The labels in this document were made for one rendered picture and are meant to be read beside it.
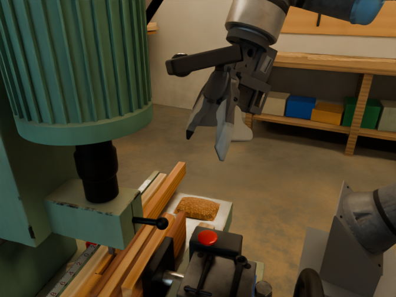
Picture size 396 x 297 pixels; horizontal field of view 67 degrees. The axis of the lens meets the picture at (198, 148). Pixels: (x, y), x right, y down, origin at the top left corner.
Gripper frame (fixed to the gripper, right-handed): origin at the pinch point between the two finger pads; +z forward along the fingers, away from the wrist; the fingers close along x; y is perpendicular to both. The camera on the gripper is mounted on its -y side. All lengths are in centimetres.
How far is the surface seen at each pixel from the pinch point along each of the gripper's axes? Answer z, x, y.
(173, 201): 17.3, 20.1, 8.1
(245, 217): 53, 117, 108
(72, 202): 13.5, 0.8, -16.7
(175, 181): 13.2, 24.3, 8.5
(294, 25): -125, 234, 171
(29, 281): 36.4, 13.2, -18.9
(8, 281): 34.3, 9.8, -22.4
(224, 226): 16.2, 7.5, 16.0
